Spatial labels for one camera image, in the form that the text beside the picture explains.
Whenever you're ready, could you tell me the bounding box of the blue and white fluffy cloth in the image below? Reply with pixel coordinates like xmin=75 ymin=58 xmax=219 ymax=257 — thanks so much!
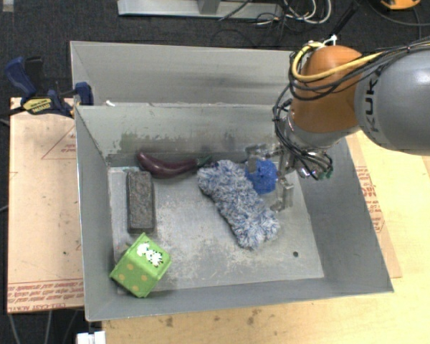
xmin=196 ymin=159 xmax=282 ymax=250

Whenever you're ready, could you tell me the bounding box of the purple toy eggplant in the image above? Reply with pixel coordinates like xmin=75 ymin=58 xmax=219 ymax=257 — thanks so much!
xmin=135 ymin=150 xmax=213 ymax=180

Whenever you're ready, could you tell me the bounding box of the dark grey flat block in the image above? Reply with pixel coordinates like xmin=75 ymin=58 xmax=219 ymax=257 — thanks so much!
xmin=125 ymin=170 xmax=158 ymax=235

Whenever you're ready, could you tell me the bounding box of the brown cardboard board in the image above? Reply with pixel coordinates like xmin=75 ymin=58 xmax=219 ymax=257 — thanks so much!
xmin=6 ymin=97 xmax=403 ymax=315

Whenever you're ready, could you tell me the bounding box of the green dotted cube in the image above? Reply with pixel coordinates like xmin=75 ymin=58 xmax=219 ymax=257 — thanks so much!
xmin=108 ymin=231 xmax=173 ymax=299

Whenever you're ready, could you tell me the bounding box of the grey metal bin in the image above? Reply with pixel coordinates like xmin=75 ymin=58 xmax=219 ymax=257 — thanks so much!
xmin=70 ymin=40 xmax=395 ymax=323

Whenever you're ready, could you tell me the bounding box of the blue ball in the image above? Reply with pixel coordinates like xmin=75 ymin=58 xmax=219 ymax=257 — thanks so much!
xmin=244 ymin=158 xmax=279 ymax=195

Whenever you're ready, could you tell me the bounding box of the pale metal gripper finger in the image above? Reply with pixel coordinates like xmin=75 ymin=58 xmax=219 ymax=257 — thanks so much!
xmin=270 ymin=177 xmax=295 ymax=213
xmin=244 ymin=143 xmax=270 ymax=173

